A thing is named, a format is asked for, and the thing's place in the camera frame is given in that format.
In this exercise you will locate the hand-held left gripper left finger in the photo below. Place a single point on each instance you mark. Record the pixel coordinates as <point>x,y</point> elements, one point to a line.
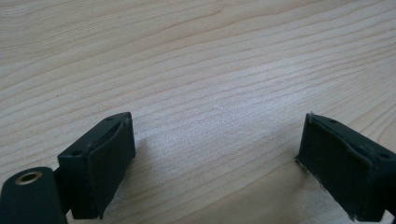
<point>99,168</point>

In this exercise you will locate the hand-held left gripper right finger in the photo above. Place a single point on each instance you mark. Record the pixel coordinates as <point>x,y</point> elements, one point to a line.
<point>345,174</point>

